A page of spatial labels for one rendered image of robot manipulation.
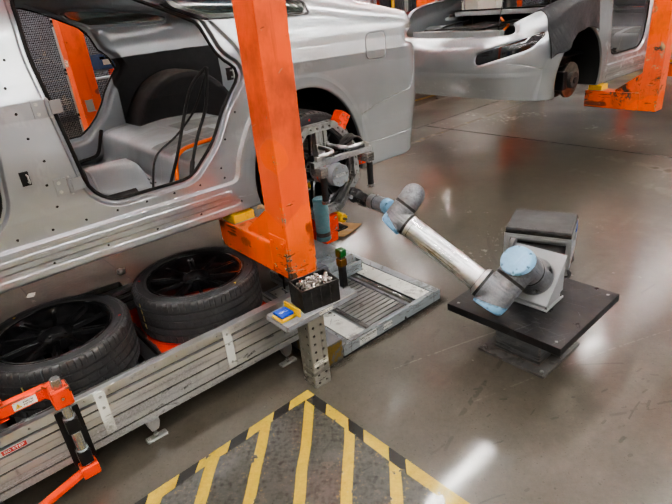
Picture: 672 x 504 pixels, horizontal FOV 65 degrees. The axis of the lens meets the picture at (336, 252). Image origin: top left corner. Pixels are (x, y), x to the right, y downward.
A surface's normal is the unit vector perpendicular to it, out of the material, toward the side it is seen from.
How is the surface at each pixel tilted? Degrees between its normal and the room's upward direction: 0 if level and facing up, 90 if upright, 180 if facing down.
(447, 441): 0
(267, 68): 90
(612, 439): 0
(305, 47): 90
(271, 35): 90
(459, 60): 86
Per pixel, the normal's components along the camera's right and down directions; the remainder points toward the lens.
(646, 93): -0.76, 0.34
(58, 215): 0.65, 0.31
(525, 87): -0.07, 0.62
